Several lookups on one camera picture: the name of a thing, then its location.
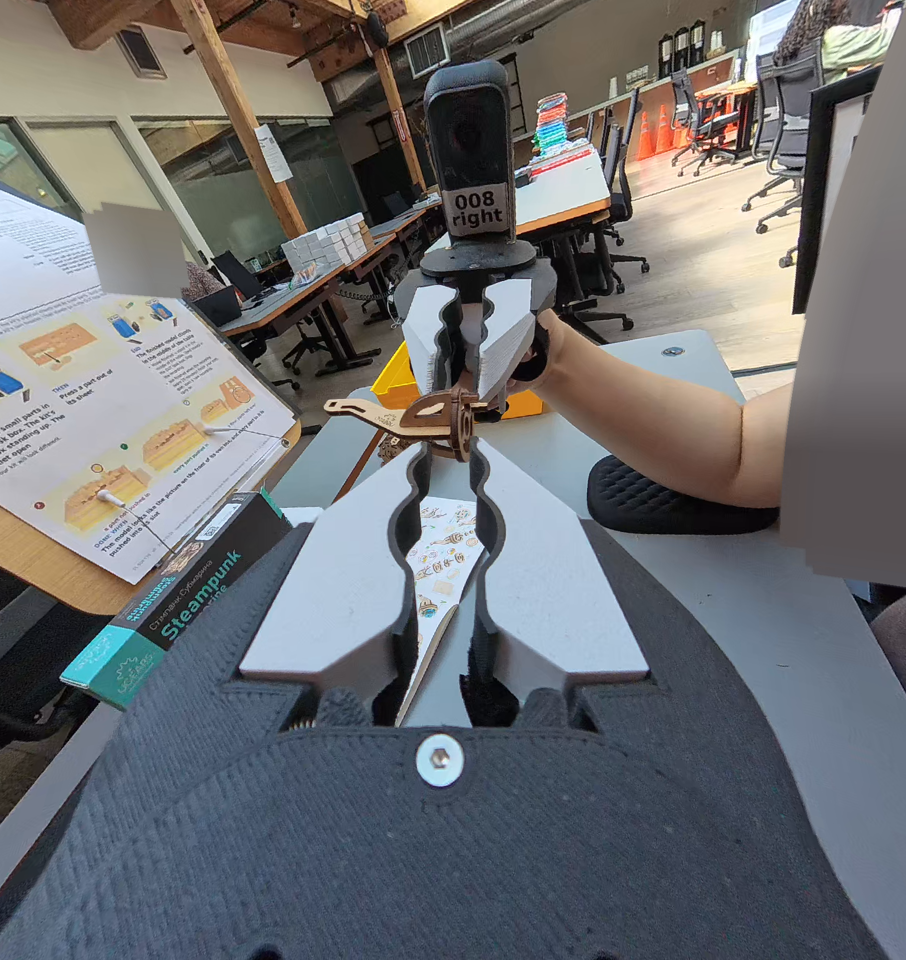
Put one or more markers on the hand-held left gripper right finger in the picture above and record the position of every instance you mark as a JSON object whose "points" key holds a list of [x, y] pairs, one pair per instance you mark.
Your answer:
{"points": [[565, 600]]}

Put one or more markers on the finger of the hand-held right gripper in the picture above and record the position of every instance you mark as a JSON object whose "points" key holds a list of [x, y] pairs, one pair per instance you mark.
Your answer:
{"points": [[509, 337], [423, 330]]}

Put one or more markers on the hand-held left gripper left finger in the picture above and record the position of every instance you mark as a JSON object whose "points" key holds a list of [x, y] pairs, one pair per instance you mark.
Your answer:
{"points": [[325, 600]]}

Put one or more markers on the wooden disc part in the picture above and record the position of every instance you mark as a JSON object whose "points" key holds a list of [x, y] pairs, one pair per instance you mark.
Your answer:
{"points": [[464, 439]]}

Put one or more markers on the person's right forearm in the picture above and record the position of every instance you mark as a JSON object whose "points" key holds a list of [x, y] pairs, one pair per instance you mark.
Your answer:
{"points": [[685, 442]]}

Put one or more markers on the dark model kit box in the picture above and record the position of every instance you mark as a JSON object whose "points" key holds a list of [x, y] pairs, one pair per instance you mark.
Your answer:
{"points": [[198, 585]]}

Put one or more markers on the person's right hand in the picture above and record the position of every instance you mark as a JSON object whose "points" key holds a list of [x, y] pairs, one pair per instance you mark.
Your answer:
{"points": [[561, 352]]}

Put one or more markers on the yellow plastic bin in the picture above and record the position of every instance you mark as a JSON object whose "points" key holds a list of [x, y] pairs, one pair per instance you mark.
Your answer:
{"points": [[393, 379]]}

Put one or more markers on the stack of colourful packets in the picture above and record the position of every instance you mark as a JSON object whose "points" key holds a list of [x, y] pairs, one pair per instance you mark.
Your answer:
{"points": [[554, 124]]}

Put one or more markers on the long white table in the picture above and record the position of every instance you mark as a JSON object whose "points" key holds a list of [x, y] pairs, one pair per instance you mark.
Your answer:
{"points": [[565, 195]]}

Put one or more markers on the illustrated instruction booklet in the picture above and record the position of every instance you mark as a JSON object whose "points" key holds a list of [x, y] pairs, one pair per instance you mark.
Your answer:
{"points": [[441, 555]]}

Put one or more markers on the stack of white boxes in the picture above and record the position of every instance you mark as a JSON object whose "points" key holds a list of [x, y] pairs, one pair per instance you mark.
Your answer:
{"points": [[325, 240]]}

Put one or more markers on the black hanging speaker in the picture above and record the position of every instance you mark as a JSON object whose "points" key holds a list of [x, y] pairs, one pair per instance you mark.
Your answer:
{"points": [[378, 30]]}

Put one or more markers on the grey office desk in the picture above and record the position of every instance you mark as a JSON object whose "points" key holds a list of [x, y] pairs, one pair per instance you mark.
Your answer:
{"points": [[273, 311]]}

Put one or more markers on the black office chair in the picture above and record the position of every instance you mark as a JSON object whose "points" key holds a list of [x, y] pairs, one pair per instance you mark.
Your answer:
{"points": [[790, 97], [685, 97], [621, 172]]}

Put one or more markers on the orange traffic cone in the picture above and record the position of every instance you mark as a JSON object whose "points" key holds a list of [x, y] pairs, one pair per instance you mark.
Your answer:
{"points": [[680, 135], [645, 142]]}

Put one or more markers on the printed task instruction sheet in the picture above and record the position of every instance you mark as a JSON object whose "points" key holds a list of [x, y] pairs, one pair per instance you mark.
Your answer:
{"points": [[123, 420]]}

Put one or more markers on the black framed panel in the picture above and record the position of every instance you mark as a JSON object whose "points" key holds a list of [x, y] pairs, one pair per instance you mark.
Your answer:
{"points": [[809, 225]]}

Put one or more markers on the wall air vent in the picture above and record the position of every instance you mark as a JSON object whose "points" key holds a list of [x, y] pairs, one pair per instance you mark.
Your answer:
{"points": [[426, 49]]}

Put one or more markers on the paper notice on post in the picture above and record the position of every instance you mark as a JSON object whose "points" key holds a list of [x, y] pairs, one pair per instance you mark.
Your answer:
{"points": [[273, 154]]}

